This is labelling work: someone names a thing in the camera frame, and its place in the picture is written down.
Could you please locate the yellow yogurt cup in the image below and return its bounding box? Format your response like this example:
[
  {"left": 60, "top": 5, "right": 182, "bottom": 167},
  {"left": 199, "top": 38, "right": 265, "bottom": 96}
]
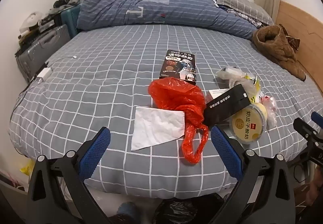
[{"left": 229, "top": 103, "right": 268, "bottom": 142}]

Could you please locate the blue striped quilt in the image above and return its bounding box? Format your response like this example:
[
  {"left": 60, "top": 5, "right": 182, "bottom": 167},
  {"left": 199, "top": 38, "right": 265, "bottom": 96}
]
[{"left": 76, "top": 0, "right": 258, "bottom": 39}]

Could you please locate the dark printed cookie box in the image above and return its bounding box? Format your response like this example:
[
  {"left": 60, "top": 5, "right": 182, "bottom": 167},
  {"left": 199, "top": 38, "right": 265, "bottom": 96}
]
[{"left": 159, "top": 50, "right": 198, "bottom": 85}]

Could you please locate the white drawstring plastic bag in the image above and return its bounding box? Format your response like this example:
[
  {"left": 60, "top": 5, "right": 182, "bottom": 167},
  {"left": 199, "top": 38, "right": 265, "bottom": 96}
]
[{"left": 216, "top": 66, "right": 246, "bottom": 88}]

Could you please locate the white cardboard box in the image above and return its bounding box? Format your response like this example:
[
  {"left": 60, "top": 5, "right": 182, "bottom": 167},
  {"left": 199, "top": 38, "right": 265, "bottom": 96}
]
[{"left": 206, "top": 89, "right": 229, "bottom": 105}]

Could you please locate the blue slipper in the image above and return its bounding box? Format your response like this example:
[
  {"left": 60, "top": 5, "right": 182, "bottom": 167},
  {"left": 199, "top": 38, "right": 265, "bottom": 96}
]
[{"left": 117, "top": 201, "right": 138, "bottom": 224}]

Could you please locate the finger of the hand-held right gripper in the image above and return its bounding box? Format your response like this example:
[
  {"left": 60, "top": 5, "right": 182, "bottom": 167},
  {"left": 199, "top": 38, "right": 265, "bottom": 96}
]
[
  {"left": 311, "top": 112, "right": 323, "bottom": 130},
  {"left": 293, "top": 117, "right": 323, "bottom": 148}
]

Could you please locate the blue plastic stool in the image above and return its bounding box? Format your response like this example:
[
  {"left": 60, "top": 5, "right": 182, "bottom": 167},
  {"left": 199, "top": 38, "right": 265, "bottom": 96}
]
[{"left": 61, "top": 4, "right": 82, "bottom": 38}]

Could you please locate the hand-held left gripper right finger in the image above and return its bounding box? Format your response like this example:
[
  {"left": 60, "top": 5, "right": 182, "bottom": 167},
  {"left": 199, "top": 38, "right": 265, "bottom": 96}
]
[{"left": 211, "top": 126, "right": 296, "bottom": 224}]

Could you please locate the wooden headboard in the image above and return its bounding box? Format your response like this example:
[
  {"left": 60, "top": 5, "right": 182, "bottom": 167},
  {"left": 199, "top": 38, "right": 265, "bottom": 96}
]
[{"left": 275, "top": 0, "right": 323, "bottom": 103}]

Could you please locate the yellow snack wrapper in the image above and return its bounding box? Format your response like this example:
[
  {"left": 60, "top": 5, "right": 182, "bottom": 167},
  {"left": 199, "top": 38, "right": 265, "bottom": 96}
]
[{"left": 246, "top": 75, "right": 261, "bottom": 105}]

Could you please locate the dark clutter pile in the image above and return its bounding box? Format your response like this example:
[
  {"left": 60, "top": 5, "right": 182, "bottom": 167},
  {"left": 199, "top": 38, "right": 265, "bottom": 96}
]
[{"left": 52, "top": 0, "right": 81, "bottom": 10}]

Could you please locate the white charging cable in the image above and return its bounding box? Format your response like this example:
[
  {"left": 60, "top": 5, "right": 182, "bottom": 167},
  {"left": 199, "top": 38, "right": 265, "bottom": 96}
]
[{"left": 47, "top": 55, "right": 77, "bottom": 69}]

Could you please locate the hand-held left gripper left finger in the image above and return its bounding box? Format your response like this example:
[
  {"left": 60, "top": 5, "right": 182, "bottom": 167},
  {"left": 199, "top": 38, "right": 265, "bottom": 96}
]
[{"left": 27, "top": 127, "right": 111, "bottom": 224}]

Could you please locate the black cardboard box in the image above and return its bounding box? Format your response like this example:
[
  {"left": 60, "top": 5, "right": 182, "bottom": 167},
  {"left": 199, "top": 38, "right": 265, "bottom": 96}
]
[{"left": 203, "top": 84, "right": 250, "bottom": 126}]

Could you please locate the black trash bin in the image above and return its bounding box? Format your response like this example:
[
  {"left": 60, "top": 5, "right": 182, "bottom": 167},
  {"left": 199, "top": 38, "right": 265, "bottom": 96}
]
[{"left": 151, "top": 197, "right": 228, "bottom": 224}]

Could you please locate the white plastic container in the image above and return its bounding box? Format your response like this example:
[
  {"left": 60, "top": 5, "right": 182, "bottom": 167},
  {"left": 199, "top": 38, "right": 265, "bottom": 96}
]
[{"left": 21, "top": 12, "right": 43, "bottom": 31}]

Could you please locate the white paper tissue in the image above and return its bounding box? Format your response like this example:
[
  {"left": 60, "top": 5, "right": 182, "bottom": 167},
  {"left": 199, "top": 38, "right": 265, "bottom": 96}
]
[{"left": 131, "top": 106, "right": 187, "bottom": 151}]

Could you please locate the brown quilted jacket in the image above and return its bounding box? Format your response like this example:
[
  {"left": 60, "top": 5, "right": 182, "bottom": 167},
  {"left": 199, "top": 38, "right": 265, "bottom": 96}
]
[{"left": 252, "top": 25, "right": 307, "bottom": 81}]

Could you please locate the grey suitcase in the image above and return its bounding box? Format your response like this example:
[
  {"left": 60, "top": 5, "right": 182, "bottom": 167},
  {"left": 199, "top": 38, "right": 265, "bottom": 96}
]
[{"left": 16, "top": 24, "right": 72, "bottom": 83}]

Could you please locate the red plastic bag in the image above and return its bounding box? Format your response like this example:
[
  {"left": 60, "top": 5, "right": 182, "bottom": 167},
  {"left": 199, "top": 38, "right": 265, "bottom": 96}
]
[{"left": 148, "top": 77, "right": 209, "bottom": 163}]

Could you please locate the clear pink printed wrapper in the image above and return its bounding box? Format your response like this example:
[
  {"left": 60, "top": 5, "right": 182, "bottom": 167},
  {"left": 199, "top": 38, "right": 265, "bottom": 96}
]
[{"left": 260, "top": 95, "right": 278, "bottom": 126}]

